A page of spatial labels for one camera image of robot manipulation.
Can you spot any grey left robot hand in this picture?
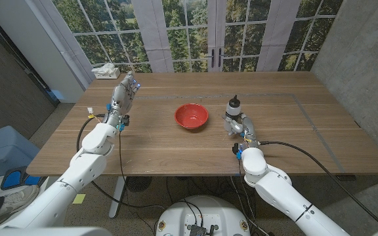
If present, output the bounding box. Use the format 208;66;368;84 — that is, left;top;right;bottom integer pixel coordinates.
105;71;142;131

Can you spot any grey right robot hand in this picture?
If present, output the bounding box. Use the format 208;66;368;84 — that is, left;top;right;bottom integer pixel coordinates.
222;113;261;149

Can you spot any white oil cruet black spout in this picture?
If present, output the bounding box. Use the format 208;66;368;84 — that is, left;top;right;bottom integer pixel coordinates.
224;94;243;135

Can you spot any red bowl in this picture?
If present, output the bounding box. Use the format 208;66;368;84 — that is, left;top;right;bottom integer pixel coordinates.
174;103;209;130

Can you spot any white tissue box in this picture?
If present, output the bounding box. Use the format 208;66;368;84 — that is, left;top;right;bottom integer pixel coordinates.
91;63;121;80

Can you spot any round black floor fan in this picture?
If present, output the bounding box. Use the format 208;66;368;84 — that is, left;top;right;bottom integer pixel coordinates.
125;176;153;193

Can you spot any white robot torso base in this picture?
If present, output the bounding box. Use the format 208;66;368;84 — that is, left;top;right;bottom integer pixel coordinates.
155;195;251;236

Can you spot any printed window forest backdrop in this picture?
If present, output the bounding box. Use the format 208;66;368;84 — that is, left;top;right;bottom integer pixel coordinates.
33;0;344;89

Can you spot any white table leg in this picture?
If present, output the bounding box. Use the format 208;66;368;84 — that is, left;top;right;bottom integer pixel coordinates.
108;176;127;219

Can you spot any yellow sticky note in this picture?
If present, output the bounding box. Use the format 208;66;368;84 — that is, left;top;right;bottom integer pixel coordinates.
72;193;87;205

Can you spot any blue plastic bin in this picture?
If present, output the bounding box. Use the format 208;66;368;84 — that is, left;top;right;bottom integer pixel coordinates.
0;125;41;180

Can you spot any blue and black foot pedal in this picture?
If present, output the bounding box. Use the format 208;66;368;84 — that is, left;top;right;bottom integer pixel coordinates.
0;166;47;191

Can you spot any grey sneaker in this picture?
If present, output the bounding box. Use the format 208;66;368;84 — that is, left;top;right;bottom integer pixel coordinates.
0;185;41;229

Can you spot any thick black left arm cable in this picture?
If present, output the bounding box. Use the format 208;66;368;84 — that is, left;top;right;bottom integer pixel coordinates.
76;113;165;210

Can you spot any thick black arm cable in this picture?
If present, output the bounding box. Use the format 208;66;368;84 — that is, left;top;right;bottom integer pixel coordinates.
76;113;165;210
259;140;378;229

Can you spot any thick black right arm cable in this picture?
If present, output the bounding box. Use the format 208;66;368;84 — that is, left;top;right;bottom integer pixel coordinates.
259;140;378;229

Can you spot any dark panel with black frame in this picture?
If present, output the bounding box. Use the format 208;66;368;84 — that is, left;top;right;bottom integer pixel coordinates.
0;6;61;140

